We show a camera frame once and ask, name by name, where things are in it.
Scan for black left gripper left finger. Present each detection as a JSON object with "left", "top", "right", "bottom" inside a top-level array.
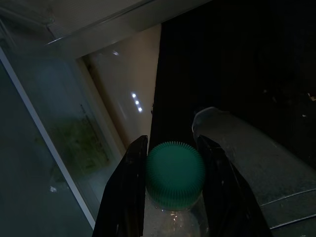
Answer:
[{"left": 92, "top": 134, "right": 149, "bottom": 237}]

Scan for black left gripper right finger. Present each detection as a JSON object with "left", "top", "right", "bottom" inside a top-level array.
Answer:
[{"left": 197, "top": 134, "right": 273, "bottom": 237}]

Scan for clear bottle green cap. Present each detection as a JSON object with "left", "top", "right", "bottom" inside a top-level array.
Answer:
[{"left": 143, "top": 141, "right": 211, "bottom": 237}]

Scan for fridge body white interior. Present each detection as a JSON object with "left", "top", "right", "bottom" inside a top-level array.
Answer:
[{"left": 0, "top": 0, "right": 129, "bottom": 237}]

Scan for clear fridge crisper drawer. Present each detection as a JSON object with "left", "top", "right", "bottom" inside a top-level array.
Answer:
[{"left": 0, "top": 37, "right": 129, "bottom": 223}]

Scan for grey left robot leg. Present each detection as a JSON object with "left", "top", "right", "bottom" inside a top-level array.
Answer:
[{"left": 192, "top": 106, "right": 316, "bottom": 237}]

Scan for green leafy vegetables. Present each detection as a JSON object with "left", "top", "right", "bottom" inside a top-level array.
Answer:
[{"left": 34, "top": 116, "right": 111, "bottom": 178}]

